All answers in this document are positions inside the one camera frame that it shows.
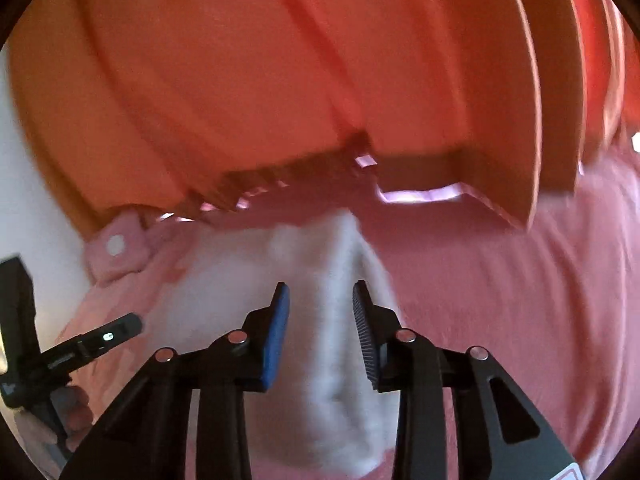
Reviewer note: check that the pink fleece bed blanket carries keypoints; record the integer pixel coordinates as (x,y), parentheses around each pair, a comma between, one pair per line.
(557,305)

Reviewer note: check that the orange red curtain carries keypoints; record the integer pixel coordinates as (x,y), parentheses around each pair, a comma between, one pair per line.
(173,104)

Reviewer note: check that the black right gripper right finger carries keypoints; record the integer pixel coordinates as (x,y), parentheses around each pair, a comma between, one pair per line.
(458,411)

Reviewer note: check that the left hand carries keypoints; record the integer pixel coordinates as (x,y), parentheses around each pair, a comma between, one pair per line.
(71,404)

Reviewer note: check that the white sweater with black hearts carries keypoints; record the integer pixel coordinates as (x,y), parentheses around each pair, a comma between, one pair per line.
(321,412)

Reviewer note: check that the pink pillow with white dot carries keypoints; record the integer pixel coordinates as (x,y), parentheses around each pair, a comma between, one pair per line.
(117,250)

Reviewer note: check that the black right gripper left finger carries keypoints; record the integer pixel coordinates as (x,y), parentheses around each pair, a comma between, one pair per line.
(144,432)

